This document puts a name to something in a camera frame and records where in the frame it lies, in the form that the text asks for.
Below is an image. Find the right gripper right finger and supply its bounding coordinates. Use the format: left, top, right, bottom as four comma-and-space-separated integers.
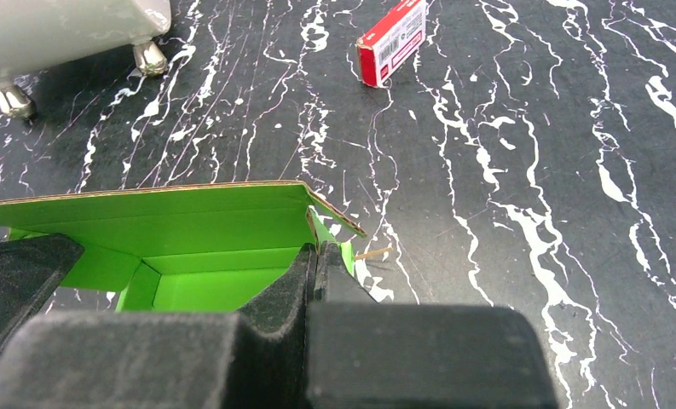
306, 243, 558, 408

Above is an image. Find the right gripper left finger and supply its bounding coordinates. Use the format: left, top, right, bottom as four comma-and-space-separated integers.
0, 244, 317, 408

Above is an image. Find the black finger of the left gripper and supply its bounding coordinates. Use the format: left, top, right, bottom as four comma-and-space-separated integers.
0, 234, 84, 351

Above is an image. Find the green paper box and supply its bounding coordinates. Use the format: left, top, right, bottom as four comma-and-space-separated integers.
0, 181, 363, 312

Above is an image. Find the white cylindrical drum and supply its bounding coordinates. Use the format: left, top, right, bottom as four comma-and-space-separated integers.
0, 0, 172, 119

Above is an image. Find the small red block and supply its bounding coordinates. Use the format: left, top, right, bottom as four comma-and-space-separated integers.
355, 0, 427, 88

